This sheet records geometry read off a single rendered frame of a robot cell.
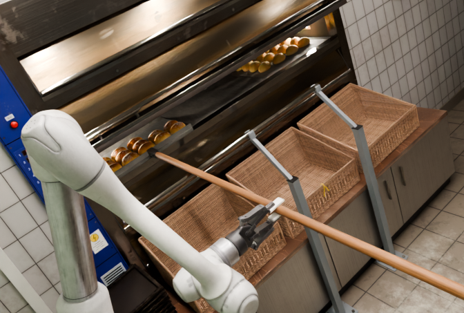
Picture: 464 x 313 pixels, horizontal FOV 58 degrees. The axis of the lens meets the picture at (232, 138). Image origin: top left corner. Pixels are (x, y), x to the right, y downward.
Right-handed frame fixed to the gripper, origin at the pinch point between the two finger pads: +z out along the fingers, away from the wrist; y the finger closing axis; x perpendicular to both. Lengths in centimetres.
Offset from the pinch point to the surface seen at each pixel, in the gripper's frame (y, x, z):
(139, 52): -48, -96, 18
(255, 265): 58, -47, 5
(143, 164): 2, -97, -6
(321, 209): 58, -46, 53
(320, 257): 73, -36, 35
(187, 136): 2, -96, 22
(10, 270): 9, -97, -81
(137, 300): 42, -64, -47
